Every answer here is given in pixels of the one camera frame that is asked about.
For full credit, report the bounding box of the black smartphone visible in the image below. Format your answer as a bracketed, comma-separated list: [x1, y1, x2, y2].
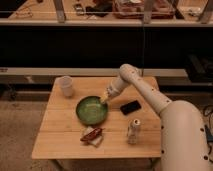
[120, 100, 141, 115]

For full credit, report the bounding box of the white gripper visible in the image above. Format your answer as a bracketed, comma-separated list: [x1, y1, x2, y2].
[100, 76, 129, 104]

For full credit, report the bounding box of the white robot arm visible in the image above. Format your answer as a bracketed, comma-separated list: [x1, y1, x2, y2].
[101, 64, 211, 171]

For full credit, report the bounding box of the wooden table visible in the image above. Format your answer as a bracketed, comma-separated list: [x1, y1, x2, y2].
[31, 76, 164, 171]

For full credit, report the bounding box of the white plastic cup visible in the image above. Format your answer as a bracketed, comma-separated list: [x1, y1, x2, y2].
[59, 76, 73, 97]

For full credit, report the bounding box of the red snack bar wrapper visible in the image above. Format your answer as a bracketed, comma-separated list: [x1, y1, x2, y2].
[80, 128, 102, 142]

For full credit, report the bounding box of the long workbench shelf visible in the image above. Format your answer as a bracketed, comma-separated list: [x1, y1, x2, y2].
[0, 0, 213, 27]

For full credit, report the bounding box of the green ceramic bowl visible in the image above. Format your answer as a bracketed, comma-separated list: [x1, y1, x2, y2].
[76, 96, 108, 125]

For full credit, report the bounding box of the red tray on shelf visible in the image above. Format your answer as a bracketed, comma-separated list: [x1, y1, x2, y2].
[113, 0, 175, 19]

